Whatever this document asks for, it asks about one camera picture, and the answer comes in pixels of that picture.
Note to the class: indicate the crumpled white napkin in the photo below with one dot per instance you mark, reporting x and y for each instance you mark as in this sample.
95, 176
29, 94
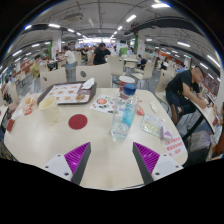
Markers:
88, 84

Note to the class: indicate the white table sticker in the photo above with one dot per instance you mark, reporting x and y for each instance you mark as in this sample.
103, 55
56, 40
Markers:
175, 146

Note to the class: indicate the small red sauce packet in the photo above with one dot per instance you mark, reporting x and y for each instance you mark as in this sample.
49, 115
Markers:
28, 111

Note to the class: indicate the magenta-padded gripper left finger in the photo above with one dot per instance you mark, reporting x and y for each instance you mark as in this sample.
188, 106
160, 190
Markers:
76, 156

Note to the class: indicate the clear blue-capped water bottle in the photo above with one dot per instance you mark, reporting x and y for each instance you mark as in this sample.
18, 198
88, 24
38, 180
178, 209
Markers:
124, 116

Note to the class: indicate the flat round red coaster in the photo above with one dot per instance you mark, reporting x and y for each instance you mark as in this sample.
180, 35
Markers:
78, 122

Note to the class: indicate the beige chair with round hole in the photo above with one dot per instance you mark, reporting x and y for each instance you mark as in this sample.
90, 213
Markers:
96, 76
53, 79

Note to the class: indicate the person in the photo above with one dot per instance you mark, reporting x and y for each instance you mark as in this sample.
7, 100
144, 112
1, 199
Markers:
100, 55
142, 62
70, 57
181, 69
181, 86
35, 68

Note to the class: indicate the ceiling air conditioner unit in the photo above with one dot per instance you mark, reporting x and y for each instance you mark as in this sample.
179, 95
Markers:
73, 17

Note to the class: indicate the ceiling strip lights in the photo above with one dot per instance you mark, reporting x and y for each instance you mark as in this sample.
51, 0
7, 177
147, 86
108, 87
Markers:
131, 18

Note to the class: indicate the brown tray with paper liner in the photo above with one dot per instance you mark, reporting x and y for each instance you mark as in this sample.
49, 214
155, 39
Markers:
65, 93

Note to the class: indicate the white printed card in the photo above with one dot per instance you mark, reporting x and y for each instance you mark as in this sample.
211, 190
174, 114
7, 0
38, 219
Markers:
16, 114

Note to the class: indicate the colourful printed paper flyer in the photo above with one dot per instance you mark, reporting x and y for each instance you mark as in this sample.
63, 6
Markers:
102, 103

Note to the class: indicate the small red snack packet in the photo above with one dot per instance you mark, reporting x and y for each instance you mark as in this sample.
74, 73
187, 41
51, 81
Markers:
140, 111

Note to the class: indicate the clear plastic wrapped pack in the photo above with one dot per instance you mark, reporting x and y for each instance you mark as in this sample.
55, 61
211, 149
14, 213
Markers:
152, 125

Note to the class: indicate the cream plastic cup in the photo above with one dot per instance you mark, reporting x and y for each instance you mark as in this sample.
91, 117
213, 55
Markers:
49, 111

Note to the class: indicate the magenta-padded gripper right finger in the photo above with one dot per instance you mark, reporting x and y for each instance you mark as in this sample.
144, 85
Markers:
148, 157

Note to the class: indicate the red paper cup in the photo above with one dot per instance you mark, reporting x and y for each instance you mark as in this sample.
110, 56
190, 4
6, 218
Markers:
125, 81

